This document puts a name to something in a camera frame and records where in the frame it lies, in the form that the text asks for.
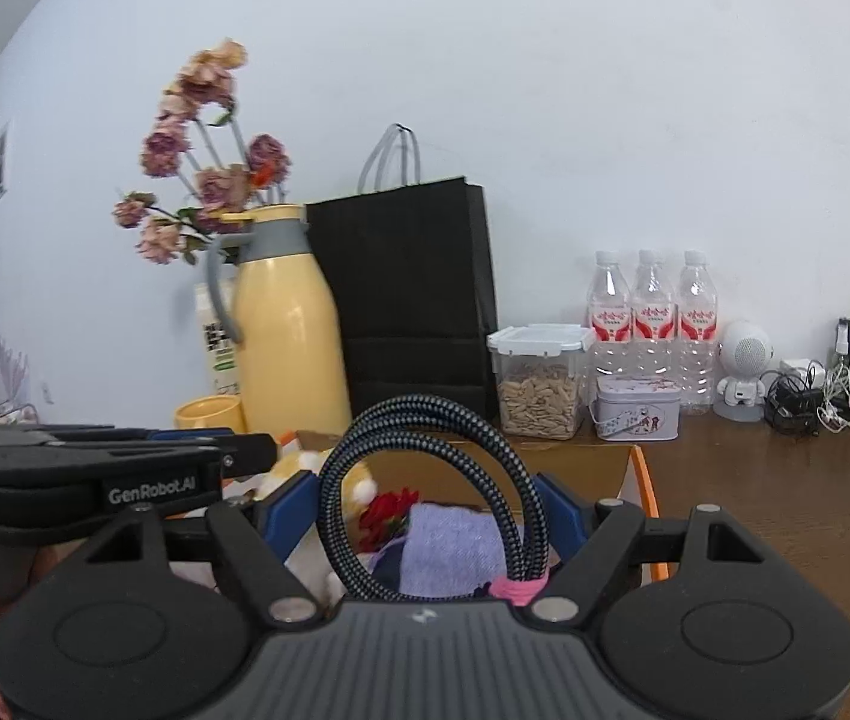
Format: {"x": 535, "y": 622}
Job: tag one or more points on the clear water bottle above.
{"x": 697, "y": 330}
{"x": 609, "y": 315}
{"x": 654, "y": 315}

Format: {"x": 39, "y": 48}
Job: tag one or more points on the yellow mug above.
{"x": 207, "y": 414}

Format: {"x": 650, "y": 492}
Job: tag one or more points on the purple fabric pouch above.
{"x": 455, "y": 547}

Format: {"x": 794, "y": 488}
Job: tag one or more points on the white milk carton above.
{"x": 216, "y": 337}

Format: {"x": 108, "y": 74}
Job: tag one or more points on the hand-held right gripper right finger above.
{"x": 558, "y": 504}

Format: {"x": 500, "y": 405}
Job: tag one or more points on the black paper bag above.
{"x": 410, "y": 292}

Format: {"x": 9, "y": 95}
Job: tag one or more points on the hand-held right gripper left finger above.
{"x": 297, "y": 504}

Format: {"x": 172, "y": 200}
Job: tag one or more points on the orange cardboard box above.
{"x": 582, "y": 469}

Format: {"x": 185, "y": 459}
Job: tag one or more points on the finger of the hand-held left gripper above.
{"x": 140, "y": 476}
{"x": 170, "y": 433}

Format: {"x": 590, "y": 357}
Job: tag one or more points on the dried pink flower bouquet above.
{"x": 200, "y": 135}

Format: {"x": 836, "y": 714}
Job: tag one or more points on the clear seed food container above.
{"x": 541, "y": 397}

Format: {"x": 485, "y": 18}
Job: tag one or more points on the orange and white plush toy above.
{"x": 354, "y": 495}

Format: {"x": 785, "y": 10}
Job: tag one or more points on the white printed tin box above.
{"x": 635, "y": 412}

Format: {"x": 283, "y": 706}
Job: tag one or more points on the red artificial flowers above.
{"x": 387, "y": 514}

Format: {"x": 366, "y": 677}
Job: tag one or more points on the white robot speaker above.
{"x": 746, "y": 360}

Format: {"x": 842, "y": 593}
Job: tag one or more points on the yellow thermos jug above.
{"x": 290, "y": 322}

